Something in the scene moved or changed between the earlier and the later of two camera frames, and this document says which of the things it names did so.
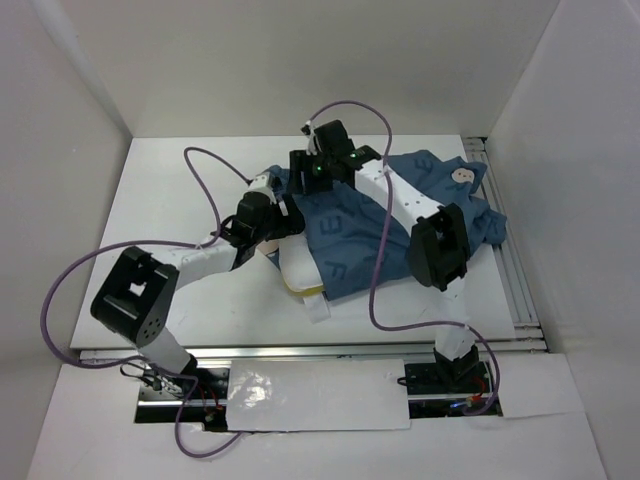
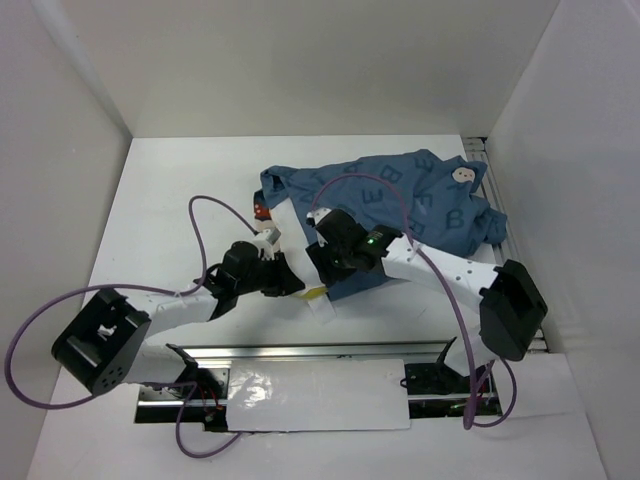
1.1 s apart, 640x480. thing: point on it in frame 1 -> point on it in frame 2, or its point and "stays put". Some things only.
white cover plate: [317, 394] stays put
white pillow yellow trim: [300, 273] stays put
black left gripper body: [276, 225] -> [267, 276]
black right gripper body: [318, 175] -> [332, 263]
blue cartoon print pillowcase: [361, 244] stays put
